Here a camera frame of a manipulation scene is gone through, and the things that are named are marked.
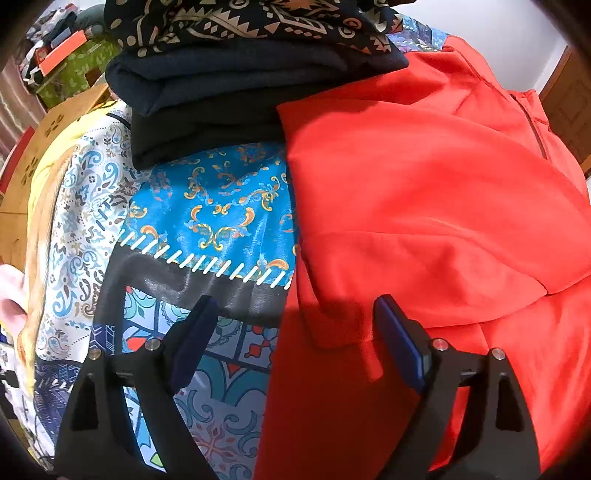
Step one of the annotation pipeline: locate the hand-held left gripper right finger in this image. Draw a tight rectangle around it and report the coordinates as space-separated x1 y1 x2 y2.
373 294 543 480

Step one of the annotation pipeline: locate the folded navy garment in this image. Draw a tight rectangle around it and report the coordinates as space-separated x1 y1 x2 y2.
105 41 411 116

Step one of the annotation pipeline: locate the orange flat packet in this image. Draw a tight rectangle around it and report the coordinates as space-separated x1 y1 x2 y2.
39 30 86 75

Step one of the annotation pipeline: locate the red garment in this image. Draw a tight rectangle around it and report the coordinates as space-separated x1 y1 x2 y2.
253 34 591 480

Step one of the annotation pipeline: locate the yellow cloth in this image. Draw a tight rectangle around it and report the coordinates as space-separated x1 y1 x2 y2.
25 124 88 398

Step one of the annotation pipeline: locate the black gold patterned garment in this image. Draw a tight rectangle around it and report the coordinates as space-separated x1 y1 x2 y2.
102 0 409 58

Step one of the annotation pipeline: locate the blue patterned bed blanket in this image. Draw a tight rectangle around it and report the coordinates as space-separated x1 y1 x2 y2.
0 14 451 480

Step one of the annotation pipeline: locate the pink cloth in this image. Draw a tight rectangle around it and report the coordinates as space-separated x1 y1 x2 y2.
0 263 31 324

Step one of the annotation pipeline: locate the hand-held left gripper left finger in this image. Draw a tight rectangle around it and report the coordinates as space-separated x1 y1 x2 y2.
53 294 220 480

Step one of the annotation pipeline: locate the cardboard box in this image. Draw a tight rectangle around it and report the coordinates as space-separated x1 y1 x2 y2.
0 83 114 268

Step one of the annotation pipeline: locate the green patterned box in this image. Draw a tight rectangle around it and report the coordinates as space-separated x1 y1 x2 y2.
34 39 121 109

